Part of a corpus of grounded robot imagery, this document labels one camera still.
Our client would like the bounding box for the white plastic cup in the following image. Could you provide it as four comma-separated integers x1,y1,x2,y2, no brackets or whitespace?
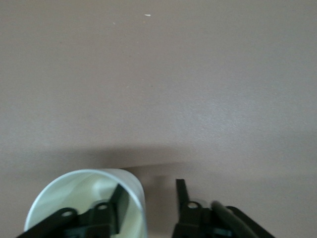
23,168,149,238

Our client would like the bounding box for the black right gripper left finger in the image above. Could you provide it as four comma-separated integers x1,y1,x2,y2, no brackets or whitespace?
16,182,130,238

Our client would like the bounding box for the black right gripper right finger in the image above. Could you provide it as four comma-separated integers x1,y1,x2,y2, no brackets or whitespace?
172,178,274,238

